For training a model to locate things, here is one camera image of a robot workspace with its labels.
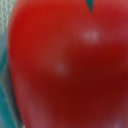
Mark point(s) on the red toy tomato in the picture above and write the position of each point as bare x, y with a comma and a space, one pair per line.
68, 61

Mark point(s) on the woven beige placemat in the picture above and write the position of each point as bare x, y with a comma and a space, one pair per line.
9, 116

